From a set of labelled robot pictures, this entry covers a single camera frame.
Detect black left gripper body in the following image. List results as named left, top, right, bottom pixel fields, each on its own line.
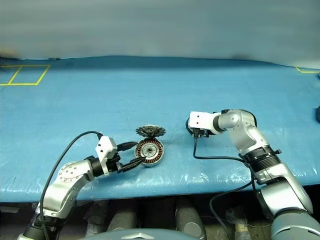
left=106, top=150, right=125, bottom=174

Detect grey robot torso with emblem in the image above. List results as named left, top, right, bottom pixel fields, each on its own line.
left=86, top=228, right=198, bottom=240

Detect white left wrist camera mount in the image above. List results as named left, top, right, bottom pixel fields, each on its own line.
left=94, top=135, right=118, bottom=176

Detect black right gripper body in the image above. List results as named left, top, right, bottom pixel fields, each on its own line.
left=191, top=127, right=210, bottom=139

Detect silver motor housing copper windings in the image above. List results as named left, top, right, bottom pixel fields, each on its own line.
left=134, top=139, right=166, bottom=169

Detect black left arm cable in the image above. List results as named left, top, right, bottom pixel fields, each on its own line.
left=39, top=130, right=104, bottom=240

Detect grey rounded shape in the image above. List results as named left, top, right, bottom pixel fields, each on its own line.
left=174, top=199, right=207, bottom=240
left=107, top=209, right=137, bottom=232

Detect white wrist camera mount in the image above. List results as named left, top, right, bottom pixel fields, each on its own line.
left=188, top=111, right=222, bottom=133
left=94, top=135, right=118, bottom=176

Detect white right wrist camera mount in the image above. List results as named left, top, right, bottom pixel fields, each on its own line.
left=188, top=111, right=222, bottom=133

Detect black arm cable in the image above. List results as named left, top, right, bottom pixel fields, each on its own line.
left=39, top=130, right=104, bottom=240
left=192, top=136, right=258, bottom=240

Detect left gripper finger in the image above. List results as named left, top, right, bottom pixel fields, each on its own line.
left=121, top=156, right=146, bottom=174
left=116, top=141, right=139, bottom=152

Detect black spoked motor rotor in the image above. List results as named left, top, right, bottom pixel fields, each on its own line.
left=184, top=118, right=213, bottom=137

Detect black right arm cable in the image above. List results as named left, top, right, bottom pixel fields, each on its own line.
left=192, top=136, right=258, bottom=240

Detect blue plastic table cover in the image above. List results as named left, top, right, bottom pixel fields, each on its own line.
left=0, top=55, right=320, bottom=202

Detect finned silver motor end cap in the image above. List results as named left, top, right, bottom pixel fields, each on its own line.
left=135, top=124, right=168, bottom=138

